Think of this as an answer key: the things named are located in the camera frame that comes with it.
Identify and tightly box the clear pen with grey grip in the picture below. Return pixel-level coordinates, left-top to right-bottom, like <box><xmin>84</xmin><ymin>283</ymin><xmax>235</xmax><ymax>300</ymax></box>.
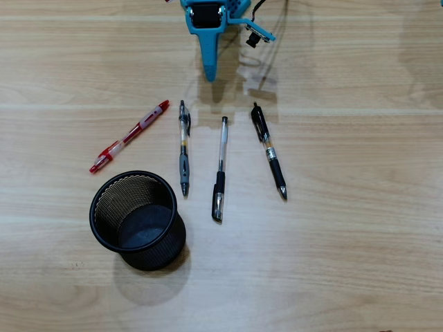
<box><xmin>178</xmin><ymin>100</ymin><xmax>192</xmax><ymax>199</ymax></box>

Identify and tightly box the black retractable pen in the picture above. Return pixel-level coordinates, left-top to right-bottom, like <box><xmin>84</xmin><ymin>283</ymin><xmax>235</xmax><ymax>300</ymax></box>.
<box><xmin>251</xmin><ymin>102</ymin><xmax>289</xmax><ymax>201</ymax></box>

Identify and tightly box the clear pen with black cap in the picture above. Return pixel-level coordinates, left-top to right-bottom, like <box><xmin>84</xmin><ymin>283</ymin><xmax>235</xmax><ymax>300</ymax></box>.
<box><xmin>211</xmin><ymin>116</ymin><xmax>229</xmax><ymax>223</ymax></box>

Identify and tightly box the black camera on blue mount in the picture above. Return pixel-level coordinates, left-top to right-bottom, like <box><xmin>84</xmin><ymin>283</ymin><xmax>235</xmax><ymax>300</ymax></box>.
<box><xmin>226</xmin><ymin>15</ymin><xmax>277</xmax><ymax>48</ymax></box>

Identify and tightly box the red pen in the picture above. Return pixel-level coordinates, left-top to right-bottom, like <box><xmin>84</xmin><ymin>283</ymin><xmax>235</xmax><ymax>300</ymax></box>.
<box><xmin>89</xmin><ymin>100</ymin><xmax>170</xmax><ymax>174</ymax></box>

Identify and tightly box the black mesh pen holder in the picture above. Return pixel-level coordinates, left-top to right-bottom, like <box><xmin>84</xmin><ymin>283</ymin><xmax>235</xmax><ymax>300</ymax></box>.
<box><xmin>89</xmin><ymin>169</ymin><xmax>187</xmax><ymax>272</ymax></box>

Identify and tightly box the blue perforated robot base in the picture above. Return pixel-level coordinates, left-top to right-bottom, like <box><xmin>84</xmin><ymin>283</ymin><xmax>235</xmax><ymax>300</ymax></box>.
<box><xmin>224</xmin><ymin>0</ymin><xmax>253</xmax><ymax>18</ymax></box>

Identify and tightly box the blue gripper black motor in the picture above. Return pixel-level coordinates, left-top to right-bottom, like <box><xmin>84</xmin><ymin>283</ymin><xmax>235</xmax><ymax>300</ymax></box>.
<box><xmin>186</xmin><ymin>1</ymin><xmax>229</xmax><ymax>83</ymax></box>

